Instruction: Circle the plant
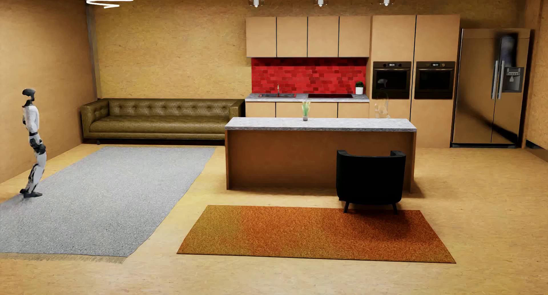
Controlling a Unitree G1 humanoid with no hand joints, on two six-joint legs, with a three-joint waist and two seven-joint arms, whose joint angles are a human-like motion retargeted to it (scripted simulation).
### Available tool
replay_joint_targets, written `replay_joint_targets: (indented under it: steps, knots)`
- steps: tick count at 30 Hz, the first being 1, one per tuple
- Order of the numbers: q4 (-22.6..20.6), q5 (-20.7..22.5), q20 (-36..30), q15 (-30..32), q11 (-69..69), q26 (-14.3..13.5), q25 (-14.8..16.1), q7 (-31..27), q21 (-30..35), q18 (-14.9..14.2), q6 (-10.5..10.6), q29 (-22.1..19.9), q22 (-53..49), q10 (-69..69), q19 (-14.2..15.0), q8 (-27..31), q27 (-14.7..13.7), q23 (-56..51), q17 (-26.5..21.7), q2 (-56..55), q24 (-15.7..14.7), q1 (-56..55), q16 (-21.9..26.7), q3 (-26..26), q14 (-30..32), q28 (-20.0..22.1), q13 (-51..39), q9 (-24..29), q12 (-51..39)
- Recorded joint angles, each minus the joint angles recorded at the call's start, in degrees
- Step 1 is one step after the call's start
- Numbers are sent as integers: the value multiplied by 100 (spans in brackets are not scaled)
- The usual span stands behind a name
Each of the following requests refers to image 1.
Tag black built-in oven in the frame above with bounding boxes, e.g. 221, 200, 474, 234
372, 61, 412, 100
414, 61, 456, 100

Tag kitchen counter with base cabinets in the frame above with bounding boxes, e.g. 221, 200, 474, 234
244, 93, 370, 119

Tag clear glass vase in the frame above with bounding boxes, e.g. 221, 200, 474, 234
374, 99, 391, 119

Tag kitchen island with stone top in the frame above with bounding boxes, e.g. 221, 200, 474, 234
224, 117, 417, 194

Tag wooden upper wall cabinets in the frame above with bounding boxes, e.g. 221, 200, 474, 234
246, 16, 371, 58

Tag red tile backsplash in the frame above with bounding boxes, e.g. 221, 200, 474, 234
251, 57, 368, 95

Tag white humanoid robot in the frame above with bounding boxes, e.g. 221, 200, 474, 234
19, 89, 47, 198

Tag orange rug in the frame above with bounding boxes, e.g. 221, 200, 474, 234
177, 205, 456, 264

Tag olive tufted leather sofa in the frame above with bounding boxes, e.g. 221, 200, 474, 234
81, 98, 245, 144

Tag black armchair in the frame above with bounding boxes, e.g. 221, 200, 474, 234
336, 150, 407, 214

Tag tall wooden oven cabinet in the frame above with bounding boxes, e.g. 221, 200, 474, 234
369, 15, 461, 148

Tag stainless steel refrigerator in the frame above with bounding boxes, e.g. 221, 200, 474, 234
451, 28, 532, 148

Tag grey rug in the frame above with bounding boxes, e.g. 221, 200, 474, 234
0, 146, 217, 258

